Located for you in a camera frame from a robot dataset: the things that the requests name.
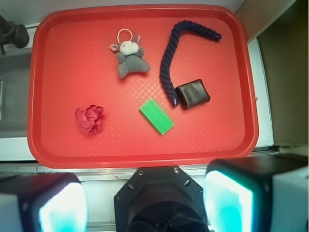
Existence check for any black knob fixture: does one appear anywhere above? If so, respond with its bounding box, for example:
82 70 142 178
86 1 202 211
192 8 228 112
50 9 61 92
0 15 29 55

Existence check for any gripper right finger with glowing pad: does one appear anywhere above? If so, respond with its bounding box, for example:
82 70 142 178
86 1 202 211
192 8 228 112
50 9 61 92
203 154 309 232

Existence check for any green rectangular block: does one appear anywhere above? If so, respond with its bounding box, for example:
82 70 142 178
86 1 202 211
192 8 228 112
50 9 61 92
139 99 174 135

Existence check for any dark brown leather wallet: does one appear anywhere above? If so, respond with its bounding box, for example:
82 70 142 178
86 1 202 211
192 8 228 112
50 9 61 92
176 79 211 110

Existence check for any red plastic tray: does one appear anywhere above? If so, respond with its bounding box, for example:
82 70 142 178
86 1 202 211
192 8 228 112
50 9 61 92
27 4 258 169

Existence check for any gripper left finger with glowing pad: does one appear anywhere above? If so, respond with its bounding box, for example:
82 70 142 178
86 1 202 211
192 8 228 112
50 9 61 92
0 173 88 232

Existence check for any crumpled red paper ball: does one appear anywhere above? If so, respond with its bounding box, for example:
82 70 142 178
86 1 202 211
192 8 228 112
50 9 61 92
74 105 105 133

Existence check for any grey plush donkey toy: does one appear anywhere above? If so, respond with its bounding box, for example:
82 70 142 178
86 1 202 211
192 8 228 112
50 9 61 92
109 28 151 78

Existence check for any dark blue twisted rope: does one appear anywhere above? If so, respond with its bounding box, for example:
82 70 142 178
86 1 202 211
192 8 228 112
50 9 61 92
160 20 222 108

